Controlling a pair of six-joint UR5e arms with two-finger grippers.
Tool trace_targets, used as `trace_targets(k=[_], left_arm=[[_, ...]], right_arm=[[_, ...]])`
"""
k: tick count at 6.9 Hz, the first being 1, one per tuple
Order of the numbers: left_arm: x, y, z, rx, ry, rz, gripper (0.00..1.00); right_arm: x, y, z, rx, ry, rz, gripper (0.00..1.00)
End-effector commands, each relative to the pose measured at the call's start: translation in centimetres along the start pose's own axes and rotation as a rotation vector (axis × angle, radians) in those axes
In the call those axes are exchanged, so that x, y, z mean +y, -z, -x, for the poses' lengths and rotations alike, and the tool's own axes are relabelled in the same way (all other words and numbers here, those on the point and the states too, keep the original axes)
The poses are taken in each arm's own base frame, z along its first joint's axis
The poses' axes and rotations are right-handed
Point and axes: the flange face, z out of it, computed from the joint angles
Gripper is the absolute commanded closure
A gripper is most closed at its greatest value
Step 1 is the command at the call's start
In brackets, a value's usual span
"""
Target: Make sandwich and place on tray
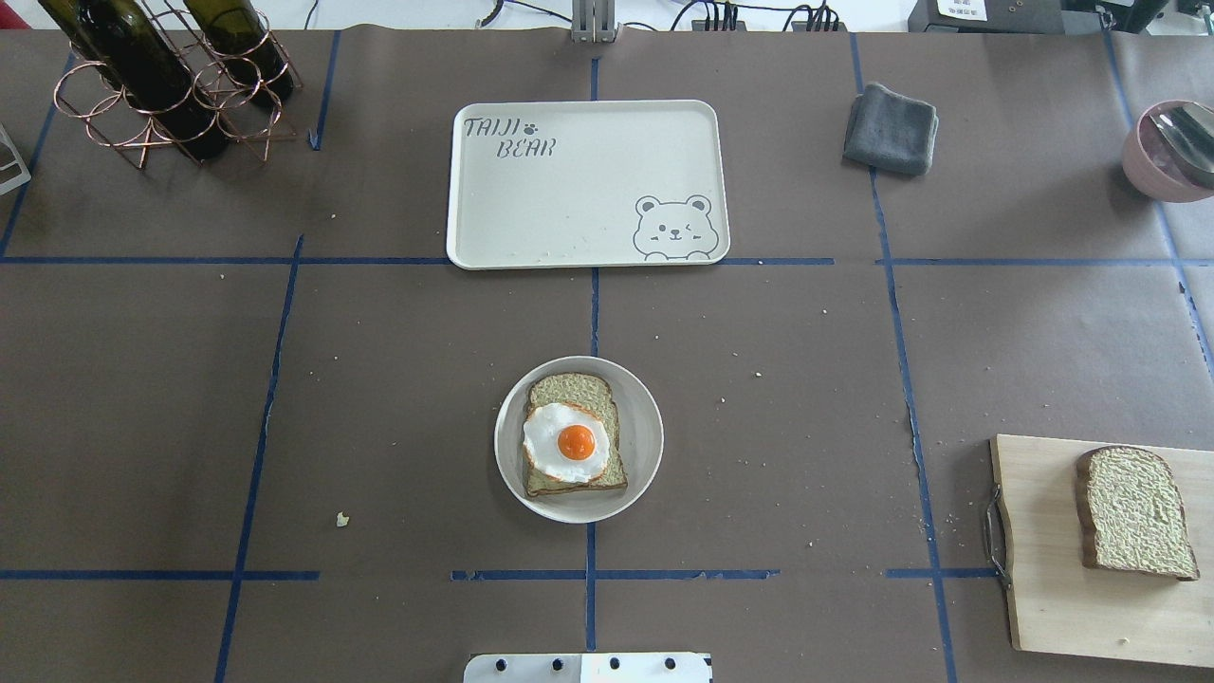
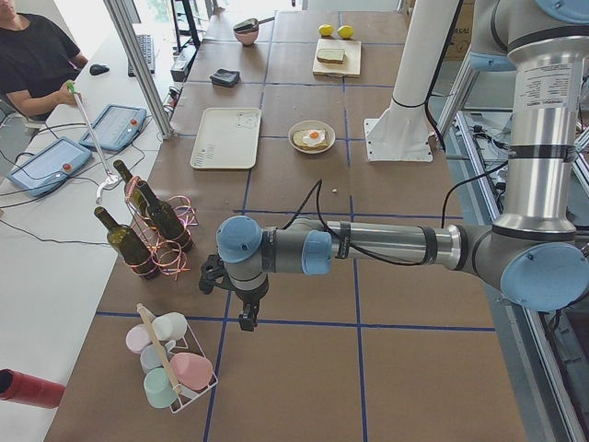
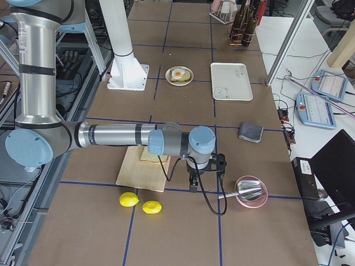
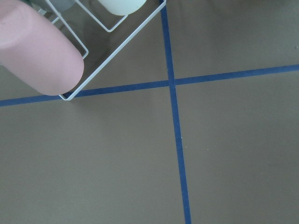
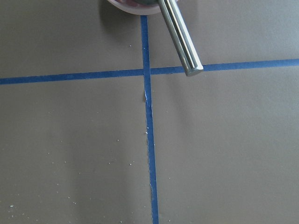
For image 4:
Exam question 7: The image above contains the grey cup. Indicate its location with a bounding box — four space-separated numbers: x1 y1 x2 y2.
30 0 76 13

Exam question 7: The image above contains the pink cup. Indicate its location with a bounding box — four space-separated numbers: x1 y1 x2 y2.
0 0 84 96

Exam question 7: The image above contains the pale green cup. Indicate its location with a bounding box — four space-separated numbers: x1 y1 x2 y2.
98 0 146 16

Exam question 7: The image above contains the white wire rack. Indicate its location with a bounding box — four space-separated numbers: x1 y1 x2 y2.
32 0 167 101

